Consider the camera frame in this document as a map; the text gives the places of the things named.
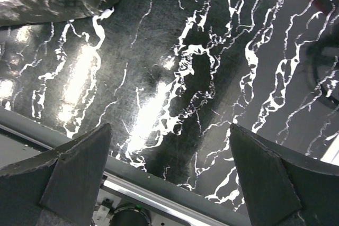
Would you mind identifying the black headphones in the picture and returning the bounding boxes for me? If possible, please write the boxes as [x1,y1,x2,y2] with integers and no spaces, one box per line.
[306,39,338,110]

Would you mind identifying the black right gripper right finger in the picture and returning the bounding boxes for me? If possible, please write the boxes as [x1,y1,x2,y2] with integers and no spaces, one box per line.
[229,124,338,225]

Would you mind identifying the aluminium rail frame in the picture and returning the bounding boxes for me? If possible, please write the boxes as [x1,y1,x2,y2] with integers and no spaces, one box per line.
[0,124,249,226]

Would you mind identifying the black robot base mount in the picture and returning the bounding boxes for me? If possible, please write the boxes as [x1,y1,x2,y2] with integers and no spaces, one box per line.
[90,197,152,226]

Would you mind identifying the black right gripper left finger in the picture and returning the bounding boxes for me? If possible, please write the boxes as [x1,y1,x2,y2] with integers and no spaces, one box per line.
[1,124,111,225]

